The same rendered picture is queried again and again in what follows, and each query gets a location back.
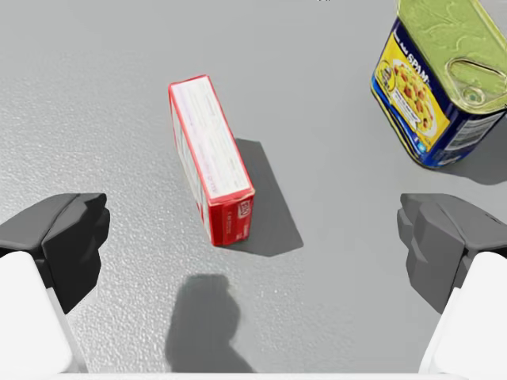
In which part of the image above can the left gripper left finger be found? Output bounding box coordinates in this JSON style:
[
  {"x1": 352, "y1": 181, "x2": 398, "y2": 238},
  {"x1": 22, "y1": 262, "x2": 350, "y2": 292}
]
[{"x1": 0, "y1": 192, "x2": 112, "y2": 375}]

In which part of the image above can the red and white carton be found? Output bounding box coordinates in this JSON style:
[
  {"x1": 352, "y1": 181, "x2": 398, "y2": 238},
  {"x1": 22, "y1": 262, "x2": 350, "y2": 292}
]
[{"x1": 167, "y1": 74, "x2": 256, "y2": 248}]

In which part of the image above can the green and blue rectangular can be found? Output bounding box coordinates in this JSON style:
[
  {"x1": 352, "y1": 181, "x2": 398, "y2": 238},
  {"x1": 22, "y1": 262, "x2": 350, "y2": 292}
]
[{"x1": 370, "y1": 0, "x2": 507, "y2": 171}]

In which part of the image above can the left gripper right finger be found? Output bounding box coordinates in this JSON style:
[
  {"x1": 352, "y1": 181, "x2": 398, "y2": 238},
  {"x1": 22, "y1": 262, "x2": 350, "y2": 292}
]
[{"x1": 396, "y1": 192, "x2": 507, "y2": 375}]

